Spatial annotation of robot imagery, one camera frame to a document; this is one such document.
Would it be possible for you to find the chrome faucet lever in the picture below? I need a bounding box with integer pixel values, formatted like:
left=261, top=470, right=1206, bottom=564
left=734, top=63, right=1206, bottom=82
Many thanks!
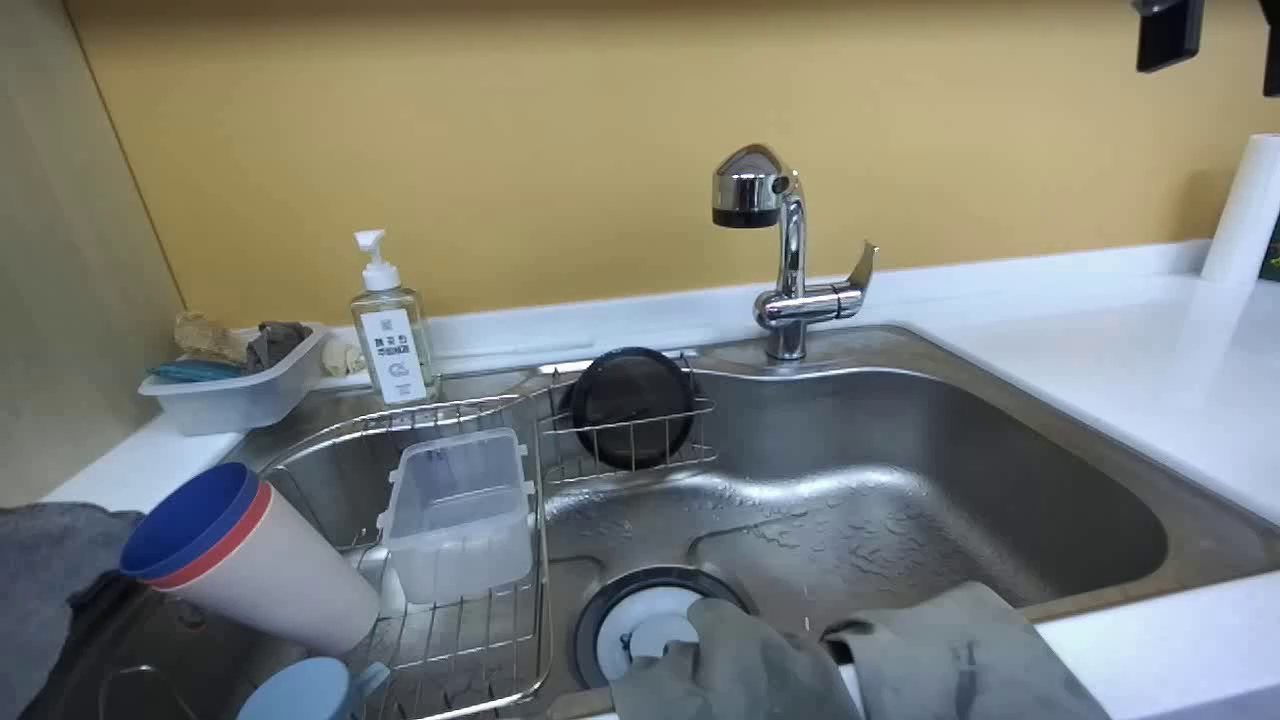
left=795, top=240, right=879, bottom=322

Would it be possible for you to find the white paper towel roll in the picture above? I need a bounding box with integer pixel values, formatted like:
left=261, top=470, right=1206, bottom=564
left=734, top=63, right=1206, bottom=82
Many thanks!
left=1195, top=126, right=1280, bottom=289

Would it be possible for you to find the chrome faucet with spray head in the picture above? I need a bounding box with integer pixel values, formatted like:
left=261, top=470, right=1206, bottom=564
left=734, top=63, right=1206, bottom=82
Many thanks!
left=709, top=139, right=870, bottom=373

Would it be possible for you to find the stainless steel sink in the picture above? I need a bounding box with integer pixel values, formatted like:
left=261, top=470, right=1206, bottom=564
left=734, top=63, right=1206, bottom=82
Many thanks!
left=22, top=319, right=1280, bottom=720

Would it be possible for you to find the black mesh strainer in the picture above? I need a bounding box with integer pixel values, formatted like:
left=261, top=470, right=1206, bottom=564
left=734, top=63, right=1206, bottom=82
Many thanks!
left=556, top=344, right=702, bottom=477

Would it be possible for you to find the sink drain with white stopper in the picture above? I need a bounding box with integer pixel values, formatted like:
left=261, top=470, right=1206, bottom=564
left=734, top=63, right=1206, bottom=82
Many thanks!
left=573, top=564, right=758, bottom=691

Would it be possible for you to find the clear soap pump bottle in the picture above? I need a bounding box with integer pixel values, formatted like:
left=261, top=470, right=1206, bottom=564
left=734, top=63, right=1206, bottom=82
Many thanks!
left=349, top=227, right=440, bottom=408

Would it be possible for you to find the clear plastic container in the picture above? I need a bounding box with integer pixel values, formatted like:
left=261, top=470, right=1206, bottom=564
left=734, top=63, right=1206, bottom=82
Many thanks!
left=380, top=428, right=540, bottom=609

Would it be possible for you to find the dark scrubbing pad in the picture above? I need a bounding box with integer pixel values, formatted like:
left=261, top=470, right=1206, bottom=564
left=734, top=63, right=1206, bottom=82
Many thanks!
left=240, top=315, right=316, bottom=375

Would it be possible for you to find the white plastic sponge tray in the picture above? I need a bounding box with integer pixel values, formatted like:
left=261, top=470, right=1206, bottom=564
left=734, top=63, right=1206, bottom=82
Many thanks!
left=136, top=322, right=330, bottom=439

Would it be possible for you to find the beige sponge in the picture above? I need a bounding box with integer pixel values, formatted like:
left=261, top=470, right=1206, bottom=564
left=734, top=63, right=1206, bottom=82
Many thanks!
left=173, top=308, right=252, bottom=367

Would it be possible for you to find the blue cloth scrubber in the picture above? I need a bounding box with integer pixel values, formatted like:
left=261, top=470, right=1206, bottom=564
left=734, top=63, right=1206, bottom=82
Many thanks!
left=145, top=352, right=243, bottom=386

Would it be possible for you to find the white tumbler with blue lid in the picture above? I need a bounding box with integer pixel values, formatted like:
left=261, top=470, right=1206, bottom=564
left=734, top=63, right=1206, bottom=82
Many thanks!
left=115, top=461, right=385, bottom=660

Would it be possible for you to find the light blue cup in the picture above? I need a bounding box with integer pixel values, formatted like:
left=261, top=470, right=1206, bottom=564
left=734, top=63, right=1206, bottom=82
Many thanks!
left=237, top=653, right=390, bottom=720

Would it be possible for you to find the grey cloth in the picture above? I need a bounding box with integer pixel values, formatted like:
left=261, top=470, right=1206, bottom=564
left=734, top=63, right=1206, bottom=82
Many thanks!
left=0, top=501, right=145, bottom=720

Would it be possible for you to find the small wire sink rack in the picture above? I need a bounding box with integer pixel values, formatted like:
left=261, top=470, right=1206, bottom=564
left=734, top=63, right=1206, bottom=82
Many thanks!
left=534, top=348, right=721, bottom=493

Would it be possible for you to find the large wire dish rack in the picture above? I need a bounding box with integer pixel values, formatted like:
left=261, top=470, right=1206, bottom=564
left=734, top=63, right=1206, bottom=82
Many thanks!
left=257, top=390, right=556, bottom=720

